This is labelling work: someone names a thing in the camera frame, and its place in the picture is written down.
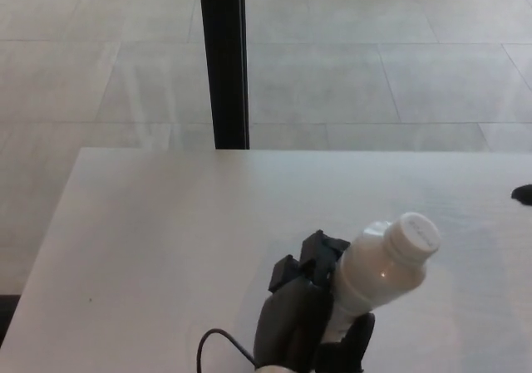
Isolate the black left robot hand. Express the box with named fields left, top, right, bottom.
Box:
left=252, top=229, right=377, bottom=373

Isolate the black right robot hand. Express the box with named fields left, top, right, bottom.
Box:
left=510, top=184, right=532, bottom=206

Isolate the white plastic bottle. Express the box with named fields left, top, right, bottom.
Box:
left=327, top=219, right=429, bottom=346

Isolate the white bottle cap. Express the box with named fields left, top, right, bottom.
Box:
left=385, top=211, right=441, bottom=263

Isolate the dark base beside table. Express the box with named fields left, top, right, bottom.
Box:
left=0, top=294, right=21, bottom=336

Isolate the black vertical frame post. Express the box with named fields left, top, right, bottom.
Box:
left=198, top=0, right=250, bottom=150

